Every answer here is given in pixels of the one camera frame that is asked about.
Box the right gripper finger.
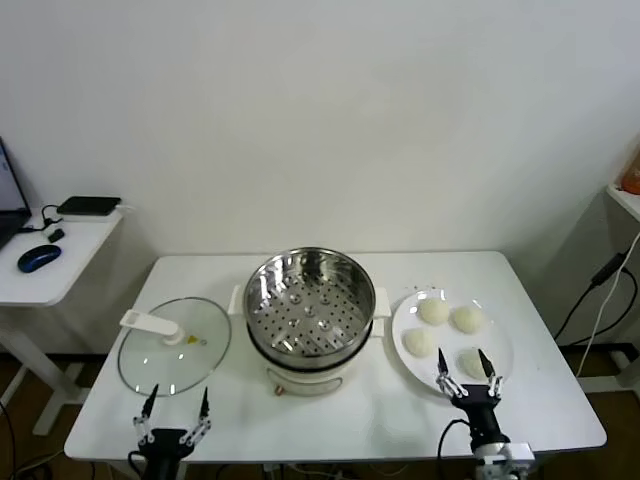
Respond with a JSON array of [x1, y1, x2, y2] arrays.
[[435, 347, 470, 400], [477, 348, 504, 400]]

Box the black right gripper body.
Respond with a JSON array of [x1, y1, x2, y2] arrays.
[[451, 383, 503, 444]]

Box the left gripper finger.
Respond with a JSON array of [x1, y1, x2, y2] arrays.
[[131, 383, 160, 447], [180, 386, 213, 447]]

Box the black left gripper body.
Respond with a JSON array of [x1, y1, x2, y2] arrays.
[[141, 427, 194, 459]]

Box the white steamed baozi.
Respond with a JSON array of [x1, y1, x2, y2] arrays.
[[451, 305, 487, 335], [402, 328, 437, 360], [417, 298, 451, 327], [457, 348, 494, 380]]

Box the blue black computer mouse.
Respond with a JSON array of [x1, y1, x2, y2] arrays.
[[17, 244, 63, 274]]

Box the stainless steel steamer basket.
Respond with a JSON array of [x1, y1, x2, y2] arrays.
[[227, 246, 392, 357]]

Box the white round plate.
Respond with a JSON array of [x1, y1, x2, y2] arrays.
[[390, 288, 515, 400]]

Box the glass pot lid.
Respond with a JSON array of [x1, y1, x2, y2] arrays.
[[117, 296, 234, 398]]

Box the white electric cooking pot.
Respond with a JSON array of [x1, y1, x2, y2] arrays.
[[247, 317, 387, 399]]

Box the white side desk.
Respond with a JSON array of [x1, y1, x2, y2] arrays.
[[0, 209, 126, 436]]

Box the flat black device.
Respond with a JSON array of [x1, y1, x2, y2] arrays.
[[56, 195, 123, 217]]

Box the black laptop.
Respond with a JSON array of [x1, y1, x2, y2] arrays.
[[0, 135, 33, 251]]

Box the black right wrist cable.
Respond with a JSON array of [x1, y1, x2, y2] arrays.
[[437, 418, 474, 460]]

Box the black power cable with adapter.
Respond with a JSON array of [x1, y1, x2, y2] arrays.
[[554, 252, 632, 347]]

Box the thin black usb cable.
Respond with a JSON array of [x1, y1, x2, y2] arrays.
[[19, 202, 69, 236]]

